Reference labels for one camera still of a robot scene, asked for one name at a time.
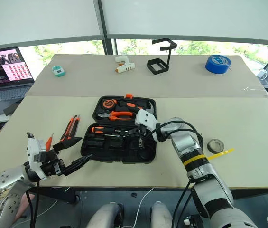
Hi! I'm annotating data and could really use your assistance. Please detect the yellow tape band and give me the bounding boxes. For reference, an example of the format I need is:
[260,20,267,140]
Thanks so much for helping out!
[182,148,235,167]

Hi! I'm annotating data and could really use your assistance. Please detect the orange black screwdriver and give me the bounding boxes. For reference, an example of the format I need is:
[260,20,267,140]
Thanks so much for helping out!
[91,126,130,135]

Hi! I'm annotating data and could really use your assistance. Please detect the grey open laptop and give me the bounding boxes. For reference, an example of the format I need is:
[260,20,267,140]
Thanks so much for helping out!
[0,46,36,105]

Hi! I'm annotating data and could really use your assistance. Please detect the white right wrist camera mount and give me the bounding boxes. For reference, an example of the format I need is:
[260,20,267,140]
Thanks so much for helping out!
[134,109,158,133]

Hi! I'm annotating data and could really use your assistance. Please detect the silver rounded robot leg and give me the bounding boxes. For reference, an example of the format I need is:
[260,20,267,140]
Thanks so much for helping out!
[150,201,173,228]
[85,201,125,228]

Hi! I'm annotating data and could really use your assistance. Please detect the blue tape roll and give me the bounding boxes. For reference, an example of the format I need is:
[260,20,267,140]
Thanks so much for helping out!
[204,55,232,75]

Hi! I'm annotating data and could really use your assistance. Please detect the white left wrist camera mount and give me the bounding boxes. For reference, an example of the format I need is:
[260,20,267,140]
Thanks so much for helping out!
[26,132,48,181]

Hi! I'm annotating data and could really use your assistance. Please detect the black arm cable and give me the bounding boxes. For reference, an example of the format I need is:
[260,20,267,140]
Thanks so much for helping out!
[145,120,205,228]
[25,180,41,228]

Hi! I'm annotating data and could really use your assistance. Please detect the grey window frame pillar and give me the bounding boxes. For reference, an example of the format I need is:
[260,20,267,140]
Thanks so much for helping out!
[92,0,118,56]

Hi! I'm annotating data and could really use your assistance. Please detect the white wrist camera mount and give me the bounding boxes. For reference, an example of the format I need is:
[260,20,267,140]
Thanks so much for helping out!
[26,132,48,181]
[134,109,158,133]

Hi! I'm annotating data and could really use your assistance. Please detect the clear tape strip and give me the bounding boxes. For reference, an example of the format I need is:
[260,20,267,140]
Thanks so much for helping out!
[242,86,265,93]

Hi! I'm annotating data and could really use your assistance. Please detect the white charger with cable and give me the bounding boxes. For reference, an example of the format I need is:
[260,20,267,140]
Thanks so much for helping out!
[257,69,268,81]

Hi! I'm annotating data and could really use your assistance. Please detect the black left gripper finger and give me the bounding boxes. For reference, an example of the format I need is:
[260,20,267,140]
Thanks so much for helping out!
[65,153,93,176]
[52,137,83,154]

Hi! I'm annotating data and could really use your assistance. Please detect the black plastic tool case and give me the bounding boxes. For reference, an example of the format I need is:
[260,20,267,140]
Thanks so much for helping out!
[80,95,158,165]

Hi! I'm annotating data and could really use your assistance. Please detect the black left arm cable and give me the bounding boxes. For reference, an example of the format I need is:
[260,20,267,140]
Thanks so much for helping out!
[25,180,41,228]

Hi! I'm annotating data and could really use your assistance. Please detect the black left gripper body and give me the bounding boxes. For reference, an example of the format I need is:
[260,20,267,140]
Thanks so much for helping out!
[39,149,67,177]

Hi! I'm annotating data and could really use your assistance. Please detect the black frame stand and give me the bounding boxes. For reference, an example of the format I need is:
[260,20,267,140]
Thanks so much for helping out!
[147,38,178,76]

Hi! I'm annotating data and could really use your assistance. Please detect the orange black claw hammer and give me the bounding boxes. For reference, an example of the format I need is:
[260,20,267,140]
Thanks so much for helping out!
[118,99,157,117]

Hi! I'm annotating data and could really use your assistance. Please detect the orange black tape measure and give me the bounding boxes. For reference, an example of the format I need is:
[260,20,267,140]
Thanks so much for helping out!
[101,98,118,110]

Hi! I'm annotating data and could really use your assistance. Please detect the teal white timer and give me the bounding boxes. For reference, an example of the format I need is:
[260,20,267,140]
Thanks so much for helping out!
[51,65,67,77]

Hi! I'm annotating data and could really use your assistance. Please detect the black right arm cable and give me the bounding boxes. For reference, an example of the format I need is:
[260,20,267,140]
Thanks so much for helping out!
[145,120,205,228]

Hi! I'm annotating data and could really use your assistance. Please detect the orange black utility knife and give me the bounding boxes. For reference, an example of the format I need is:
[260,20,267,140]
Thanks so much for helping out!
[59,114,81,143]

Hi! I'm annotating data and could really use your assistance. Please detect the white roller blind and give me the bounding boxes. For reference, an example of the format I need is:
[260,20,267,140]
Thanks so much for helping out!
[100,0,268,46]
[0,0,103,48]

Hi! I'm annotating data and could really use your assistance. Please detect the grey tape roll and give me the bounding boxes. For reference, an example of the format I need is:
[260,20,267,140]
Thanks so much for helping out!
[207,138,225,153]

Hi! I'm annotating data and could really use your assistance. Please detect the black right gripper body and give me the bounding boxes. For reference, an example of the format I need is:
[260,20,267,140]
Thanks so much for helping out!
[136,125,149,141]

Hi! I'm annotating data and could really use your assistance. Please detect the flat black device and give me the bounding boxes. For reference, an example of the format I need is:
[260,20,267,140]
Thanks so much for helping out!
[3,98,27,116]

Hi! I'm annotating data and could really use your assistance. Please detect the white glue gun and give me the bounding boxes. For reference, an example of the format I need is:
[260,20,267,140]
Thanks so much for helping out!
[114,55,135,74]

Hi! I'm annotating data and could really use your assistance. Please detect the white thin cable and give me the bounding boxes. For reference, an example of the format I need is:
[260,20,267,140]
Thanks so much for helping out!
[133,187,155,228]

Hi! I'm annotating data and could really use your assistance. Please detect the orange handled pliers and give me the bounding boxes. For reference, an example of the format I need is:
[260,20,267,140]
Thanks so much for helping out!
[97,111,135,122]

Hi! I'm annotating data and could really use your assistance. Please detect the tan paper table cover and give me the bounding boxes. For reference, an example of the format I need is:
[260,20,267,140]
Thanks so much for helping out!
[25,54,268,99]

